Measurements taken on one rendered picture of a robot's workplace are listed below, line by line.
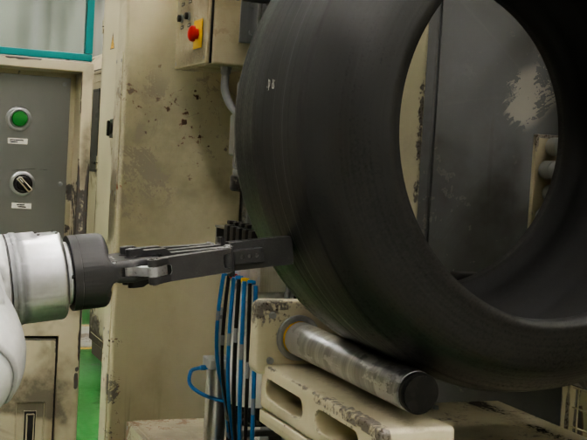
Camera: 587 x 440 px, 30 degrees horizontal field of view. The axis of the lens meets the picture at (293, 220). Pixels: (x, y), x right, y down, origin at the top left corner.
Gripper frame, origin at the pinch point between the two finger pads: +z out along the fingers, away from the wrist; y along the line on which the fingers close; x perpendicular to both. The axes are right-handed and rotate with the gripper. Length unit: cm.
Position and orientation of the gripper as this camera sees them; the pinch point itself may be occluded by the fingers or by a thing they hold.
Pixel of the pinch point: (259, 252)
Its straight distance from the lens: 115.7
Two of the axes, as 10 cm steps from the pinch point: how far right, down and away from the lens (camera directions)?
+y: -3.6, -0.7, 9.3
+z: 9.3, -0.9, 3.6
